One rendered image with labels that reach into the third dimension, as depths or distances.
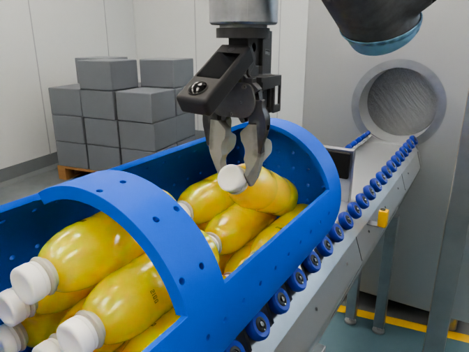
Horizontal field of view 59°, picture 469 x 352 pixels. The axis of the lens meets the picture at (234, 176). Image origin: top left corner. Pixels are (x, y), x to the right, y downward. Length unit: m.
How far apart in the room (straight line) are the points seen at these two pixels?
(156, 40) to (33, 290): 5.71
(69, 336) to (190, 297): 0.11
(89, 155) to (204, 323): 3.90
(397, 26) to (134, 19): 5.81
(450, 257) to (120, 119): 3.14
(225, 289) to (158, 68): 3.73
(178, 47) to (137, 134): 2.28
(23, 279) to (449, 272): 1.21
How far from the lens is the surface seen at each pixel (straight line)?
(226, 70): 0.52
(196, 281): 0.43
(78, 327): 0.43
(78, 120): 4.27
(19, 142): 4.81
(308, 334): 0.84
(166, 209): 0.44
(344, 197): 1.25
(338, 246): 0.99
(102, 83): 4.00
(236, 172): 0.58
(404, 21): 0.56
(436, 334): 1.54
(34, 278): 0.44
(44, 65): 5.01
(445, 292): 1.46
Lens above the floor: 1.38
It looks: 18 degrees down
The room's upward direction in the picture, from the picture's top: straight up
